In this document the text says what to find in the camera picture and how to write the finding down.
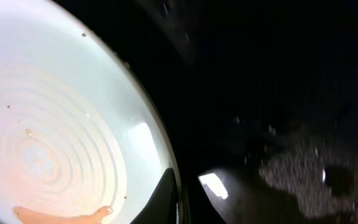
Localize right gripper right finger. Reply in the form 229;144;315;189
198;169;278;223

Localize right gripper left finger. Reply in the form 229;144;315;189
131;168;178;224

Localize light blue plate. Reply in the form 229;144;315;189
0;1;178;223

